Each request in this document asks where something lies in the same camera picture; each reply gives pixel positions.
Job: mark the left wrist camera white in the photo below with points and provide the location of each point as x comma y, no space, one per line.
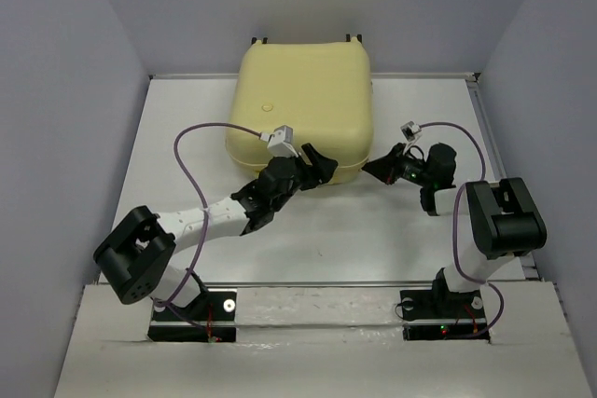
280,142

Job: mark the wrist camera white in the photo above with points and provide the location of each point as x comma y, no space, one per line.
280,142
412,133

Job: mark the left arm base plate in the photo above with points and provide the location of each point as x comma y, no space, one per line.
209,319

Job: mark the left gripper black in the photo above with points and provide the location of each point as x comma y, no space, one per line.
318,172

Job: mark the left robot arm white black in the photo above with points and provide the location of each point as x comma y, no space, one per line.
135,257

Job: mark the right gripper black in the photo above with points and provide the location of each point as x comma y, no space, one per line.
386,168

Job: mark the yellow hard-shell suitcase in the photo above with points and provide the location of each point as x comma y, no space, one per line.
322,91

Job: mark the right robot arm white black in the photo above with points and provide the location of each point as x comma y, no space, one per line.
504,221

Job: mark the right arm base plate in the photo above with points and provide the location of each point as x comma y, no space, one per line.
443,319

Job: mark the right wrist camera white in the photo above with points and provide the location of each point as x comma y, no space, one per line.
412,133

